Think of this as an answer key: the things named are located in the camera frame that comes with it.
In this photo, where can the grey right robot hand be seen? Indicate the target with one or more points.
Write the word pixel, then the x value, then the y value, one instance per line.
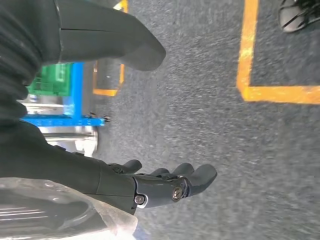
pixel 75 172

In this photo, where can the blue metal shelf rack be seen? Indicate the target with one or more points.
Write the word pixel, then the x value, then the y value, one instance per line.
pixel 76 92

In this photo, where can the glossy grey robot body cover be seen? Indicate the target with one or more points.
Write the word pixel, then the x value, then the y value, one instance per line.
pixel 50 215

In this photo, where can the green plastic crate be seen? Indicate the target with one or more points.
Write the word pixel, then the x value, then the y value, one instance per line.
pixel 50 79

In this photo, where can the chrome stanchion post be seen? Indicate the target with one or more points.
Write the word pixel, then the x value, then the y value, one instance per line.
pixel 84 142
pixel 44 105

